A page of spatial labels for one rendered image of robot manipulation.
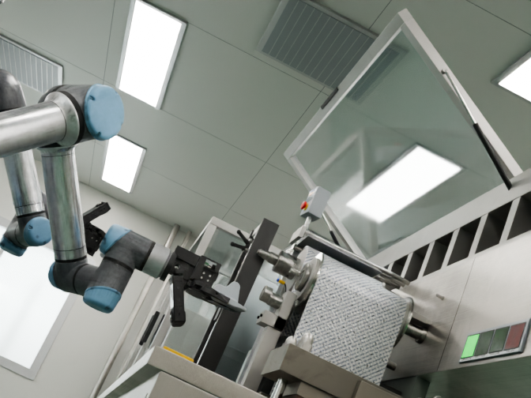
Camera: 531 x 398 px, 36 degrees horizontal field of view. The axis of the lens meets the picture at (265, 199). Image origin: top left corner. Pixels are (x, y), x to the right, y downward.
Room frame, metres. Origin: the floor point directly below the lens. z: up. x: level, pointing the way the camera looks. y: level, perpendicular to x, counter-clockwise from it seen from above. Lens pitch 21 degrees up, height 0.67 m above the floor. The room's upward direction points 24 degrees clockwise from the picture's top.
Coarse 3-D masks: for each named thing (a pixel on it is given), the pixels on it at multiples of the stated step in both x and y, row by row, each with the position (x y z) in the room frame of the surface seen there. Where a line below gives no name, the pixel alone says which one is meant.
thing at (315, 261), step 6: (312, 264) 1.92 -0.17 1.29; (318, 264) 1.88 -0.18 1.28; (312, 270) 1.88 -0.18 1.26; (312, 276) 1.87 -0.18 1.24; (306, 288) 1.88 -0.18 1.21; (312, 288) 1.88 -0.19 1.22; (300, 294) 1.91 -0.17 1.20; (306, 300) 1.91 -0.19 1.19; (408, 306) 1.91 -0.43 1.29; (408, 312) 1.90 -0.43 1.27; (402, 324) 1.90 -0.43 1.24
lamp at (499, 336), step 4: (504, 328) 1.53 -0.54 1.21; (508, 328) 1.52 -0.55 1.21; (496, 332) 1.56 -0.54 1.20; (500, 332) 1.54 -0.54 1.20; (504, 332) 1.53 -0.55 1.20; (496, 336) 1.56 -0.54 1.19; (500, 336) 1.54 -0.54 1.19; (504, 336) 1.52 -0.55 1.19; (496, 340) 1.55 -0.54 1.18; (500, 340) 1.53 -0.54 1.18; (504, 340) 1.52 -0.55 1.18; (492, 344) 1.56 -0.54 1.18; (496, 344) 1.55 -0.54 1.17; (500, 344) 1.53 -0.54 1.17; (492, 348) 1.56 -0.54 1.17; (496, 348) 1.54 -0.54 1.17; (500, 348) 1.52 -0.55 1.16
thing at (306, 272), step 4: (308, 264) 1.90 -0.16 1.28; (304, 268) 1.92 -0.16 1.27; (308, 268) 1.89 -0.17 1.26; (312, 268) 1.89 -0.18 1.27; (304, 272) 1.90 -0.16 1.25; (308, 272) 1.89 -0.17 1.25; (300, 276) 1.93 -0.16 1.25; (304, 276) 1.89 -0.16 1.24; (308, 276) 1.89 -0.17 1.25; (296, 280) 1.95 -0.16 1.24; (300, 280) 1.91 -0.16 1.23; (304, 280) 1.89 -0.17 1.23; (296, 284) 1.93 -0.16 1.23; (300, 284) 1.90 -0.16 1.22; (304, 284) 1.90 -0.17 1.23; (296, 288) 1.92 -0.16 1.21; (300, 288) 1.91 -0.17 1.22
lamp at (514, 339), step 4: (520, 324) 1.48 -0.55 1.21; (524, 324) 1.46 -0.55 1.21; (512, 328) 1.50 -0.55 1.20; (516, 328) 1.49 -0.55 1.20; (520, 328) 1.47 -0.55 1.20; (512, 332) 1.50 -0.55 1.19; (516, 332) 1.48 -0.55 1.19; (520, 332) 1.47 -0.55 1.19; (508, 336) 1.51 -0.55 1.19; (512, 336) 1.49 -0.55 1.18; (516, 336) 1.48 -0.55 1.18; (520, 336) 1.46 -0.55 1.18; (508, 340) 1.50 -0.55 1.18; (512, 340) 1.49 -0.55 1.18; (516, 340) 1.47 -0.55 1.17; (508, 344) 1.50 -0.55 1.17; (512, 344) 1.48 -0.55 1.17; (516, 344) 1.47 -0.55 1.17; (508, 348) 1.49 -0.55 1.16
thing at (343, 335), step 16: (320, 304) 1.87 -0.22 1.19; (336, 304) 1.87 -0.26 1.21; (304, 320) 1.87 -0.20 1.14; (320, 320) 1.87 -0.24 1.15; (336, 320) 1.87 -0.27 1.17; (352, 320) 1.88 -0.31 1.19; (368, 320) 1.88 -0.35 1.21; (320, 336) 1.87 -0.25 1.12; (336, 336) 1.87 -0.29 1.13; (352, 336) 1.88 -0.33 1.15; (368, 336) 1.88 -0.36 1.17; (384, 336) 1.89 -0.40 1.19; (320, 352) 1.87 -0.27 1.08; (336, 352) 1.88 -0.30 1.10; (352, 352) 1.88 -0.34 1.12; (368, 352) 1.88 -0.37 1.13; (384, 352) 1.89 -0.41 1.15; (352, 368) 1.88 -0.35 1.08; (368, 368) 1.89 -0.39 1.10; (384, 368) 1.89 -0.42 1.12
